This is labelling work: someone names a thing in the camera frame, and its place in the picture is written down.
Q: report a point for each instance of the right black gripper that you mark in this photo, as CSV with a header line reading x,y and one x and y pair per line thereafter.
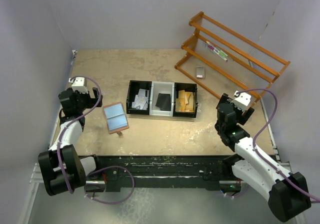
x,y
241,118

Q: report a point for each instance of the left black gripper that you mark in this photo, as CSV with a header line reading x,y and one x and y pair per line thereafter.
x,y
92,102

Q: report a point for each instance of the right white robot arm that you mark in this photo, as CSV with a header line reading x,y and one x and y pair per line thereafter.
x,y
286,193

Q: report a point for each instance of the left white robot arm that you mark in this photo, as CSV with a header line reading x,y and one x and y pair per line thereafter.
x,y
61,168

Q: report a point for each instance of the gold cards pile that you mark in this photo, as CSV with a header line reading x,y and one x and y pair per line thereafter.
x,y
185,102

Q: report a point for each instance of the black bin with gold cards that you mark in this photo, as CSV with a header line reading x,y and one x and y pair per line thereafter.
x,y
187,87

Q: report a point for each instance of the black bin with silver cards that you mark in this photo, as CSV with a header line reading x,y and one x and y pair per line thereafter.
x,y
134,86

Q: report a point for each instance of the black cards pile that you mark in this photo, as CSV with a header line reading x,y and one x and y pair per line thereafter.
x,y
164,102

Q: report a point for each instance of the silver cards pile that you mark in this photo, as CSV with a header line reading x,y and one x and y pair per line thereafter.
x,y
141,100

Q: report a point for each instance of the white bin with black cards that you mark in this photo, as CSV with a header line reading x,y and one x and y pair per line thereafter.
x,y
164,88

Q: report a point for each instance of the small white red box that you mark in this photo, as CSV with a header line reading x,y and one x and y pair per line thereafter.
x,y
200,72

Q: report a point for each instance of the orange wooden rack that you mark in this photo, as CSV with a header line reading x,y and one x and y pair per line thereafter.
x,y
249,66

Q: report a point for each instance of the markers on rack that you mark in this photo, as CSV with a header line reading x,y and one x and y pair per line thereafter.
x,y
217,51

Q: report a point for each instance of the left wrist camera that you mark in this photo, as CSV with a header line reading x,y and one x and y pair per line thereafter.
x,y
79,84

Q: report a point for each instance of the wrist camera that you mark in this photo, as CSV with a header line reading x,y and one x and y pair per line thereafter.
x,y
241,100
79,84

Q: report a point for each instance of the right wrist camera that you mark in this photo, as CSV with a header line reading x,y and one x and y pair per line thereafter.
x,y
241,100

